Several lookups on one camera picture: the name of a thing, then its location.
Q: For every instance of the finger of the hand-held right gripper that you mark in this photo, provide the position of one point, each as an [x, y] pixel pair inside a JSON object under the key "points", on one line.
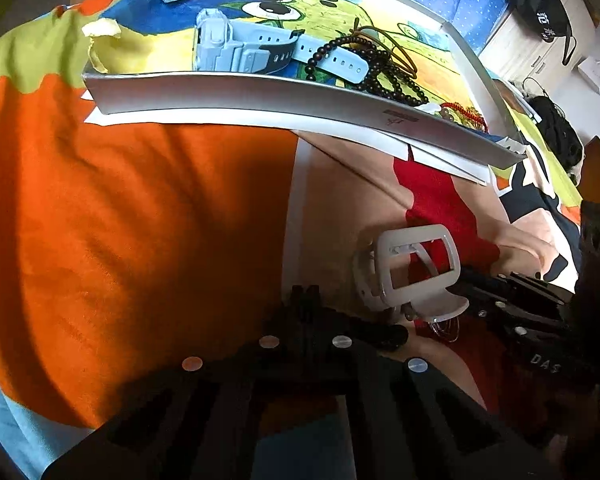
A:
{"points": [[525, 330], [520, 287]]}

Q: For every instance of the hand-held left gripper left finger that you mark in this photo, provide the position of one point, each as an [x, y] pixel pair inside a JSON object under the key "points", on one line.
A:
{"points": [[275, 330]]}

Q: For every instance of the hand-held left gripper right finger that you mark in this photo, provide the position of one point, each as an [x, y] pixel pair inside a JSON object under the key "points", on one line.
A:
{"points": [[360, 360]]}

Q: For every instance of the white hair claw clip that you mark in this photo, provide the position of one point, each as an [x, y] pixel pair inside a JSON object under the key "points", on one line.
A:
{"points": [[385, 275]]}

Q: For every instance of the light blue watch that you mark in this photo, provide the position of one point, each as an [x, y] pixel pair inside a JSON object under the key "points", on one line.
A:
{"points": [[230, 42]]}

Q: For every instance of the black jacket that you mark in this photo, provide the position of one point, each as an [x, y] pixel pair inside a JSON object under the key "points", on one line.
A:
{"points": [[557, 132]]}

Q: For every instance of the colourful printed blanket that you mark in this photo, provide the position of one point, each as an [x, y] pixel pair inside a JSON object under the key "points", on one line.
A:
{"points": [[130, 235]]}

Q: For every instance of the small white box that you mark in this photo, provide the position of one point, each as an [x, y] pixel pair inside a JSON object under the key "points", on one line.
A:
{"points": [[596, 72]]}

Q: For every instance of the light wooden wardrobe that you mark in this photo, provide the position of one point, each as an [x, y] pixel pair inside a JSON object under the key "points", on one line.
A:
{"points": [[530, 55]]}

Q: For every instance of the frog painting paper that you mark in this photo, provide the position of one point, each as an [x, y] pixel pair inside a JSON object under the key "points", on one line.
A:
{"points": [[155, 45]]}

